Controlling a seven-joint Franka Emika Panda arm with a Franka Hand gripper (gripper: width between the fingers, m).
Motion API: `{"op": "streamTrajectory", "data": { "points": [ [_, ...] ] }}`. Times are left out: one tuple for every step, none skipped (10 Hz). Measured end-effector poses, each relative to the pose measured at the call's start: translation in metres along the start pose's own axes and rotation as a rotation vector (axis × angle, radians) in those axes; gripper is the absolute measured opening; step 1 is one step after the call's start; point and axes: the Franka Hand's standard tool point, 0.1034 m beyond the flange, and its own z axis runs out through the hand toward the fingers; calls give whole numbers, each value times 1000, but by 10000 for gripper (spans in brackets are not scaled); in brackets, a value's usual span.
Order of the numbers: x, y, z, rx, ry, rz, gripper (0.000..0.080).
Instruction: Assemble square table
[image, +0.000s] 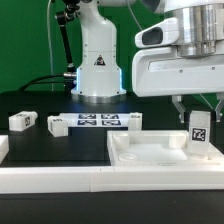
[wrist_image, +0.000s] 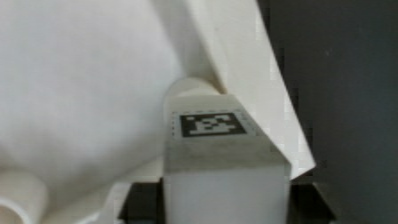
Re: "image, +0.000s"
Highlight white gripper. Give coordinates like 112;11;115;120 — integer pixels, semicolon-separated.
132;17;224;123

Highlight white square table top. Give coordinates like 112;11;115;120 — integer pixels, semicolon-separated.
107;130;224;167

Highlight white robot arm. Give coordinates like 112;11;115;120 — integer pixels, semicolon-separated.
66;0;224;118

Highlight white sheet with markers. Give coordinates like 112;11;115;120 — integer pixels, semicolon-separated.
59;113;129;127

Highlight white U-shaped fence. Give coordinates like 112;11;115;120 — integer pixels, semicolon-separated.
0;133;224;195

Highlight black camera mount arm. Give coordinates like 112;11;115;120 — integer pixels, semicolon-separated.
54;0;81;81

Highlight white thin cable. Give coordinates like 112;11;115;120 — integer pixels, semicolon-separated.
46;0;56;92

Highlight black cables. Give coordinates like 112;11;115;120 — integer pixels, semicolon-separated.
18;73;76;93

